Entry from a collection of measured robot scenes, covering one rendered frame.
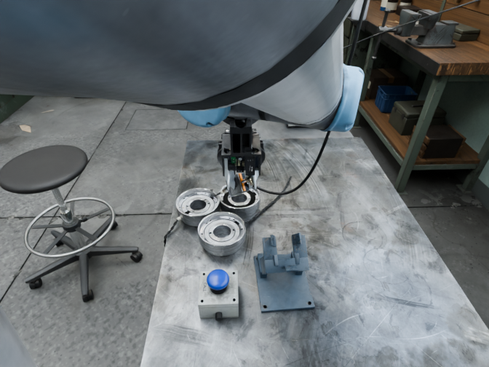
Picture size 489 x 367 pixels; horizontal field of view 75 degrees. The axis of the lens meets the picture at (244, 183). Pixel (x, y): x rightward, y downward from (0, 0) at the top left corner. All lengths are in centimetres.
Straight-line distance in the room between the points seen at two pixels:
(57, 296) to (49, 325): 15
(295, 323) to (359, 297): 14
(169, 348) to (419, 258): 54
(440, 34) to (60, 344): 242
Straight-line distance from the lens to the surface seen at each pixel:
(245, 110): 39
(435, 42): 221
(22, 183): 145
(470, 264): 207
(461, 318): 74
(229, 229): 73
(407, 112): 246
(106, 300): 172
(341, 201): 87
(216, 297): 60
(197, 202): 81
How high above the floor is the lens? 134
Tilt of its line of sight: 38 degrees down
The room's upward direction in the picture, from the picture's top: straight up
